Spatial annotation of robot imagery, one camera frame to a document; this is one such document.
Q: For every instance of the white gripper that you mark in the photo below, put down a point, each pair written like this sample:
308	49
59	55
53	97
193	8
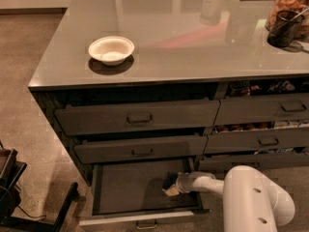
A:
182	182

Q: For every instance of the green and yellow sponge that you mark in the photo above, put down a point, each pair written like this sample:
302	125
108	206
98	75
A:
170	181

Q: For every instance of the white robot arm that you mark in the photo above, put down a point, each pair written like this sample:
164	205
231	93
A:
251	201

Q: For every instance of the open bottom left drawer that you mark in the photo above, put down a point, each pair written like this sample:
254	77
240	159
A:
130	196

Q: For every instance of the middle left drawer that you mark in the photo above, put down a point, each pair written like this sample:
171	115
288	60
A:
142	148

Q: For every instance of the middle right drawer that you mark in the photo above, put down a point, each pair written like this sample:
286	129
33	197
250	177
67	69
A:
252	140

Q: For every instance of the top left drawer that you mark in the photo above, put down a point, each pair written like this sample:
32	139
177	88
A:
144	116

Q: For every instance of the top right drawer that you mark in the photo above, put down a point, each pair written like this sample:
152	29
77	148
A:
254	109

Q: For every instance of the dark kitchen island cabinet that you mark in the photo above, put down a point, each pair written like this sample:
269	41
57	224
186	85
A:
185	50

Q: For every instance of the white paper bowl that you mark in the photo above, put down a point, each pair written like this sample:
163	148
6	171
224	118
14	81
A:
111	51

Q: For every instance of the black mesh cup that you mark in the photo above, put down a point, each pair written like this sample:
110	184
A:
284	28

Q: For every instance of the glass jar of snacks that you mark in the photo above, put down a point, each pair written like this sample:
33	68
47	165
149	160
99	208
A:
299	6

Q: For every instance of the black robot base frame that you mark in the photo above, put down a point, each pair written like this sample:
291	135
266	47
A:
12	217

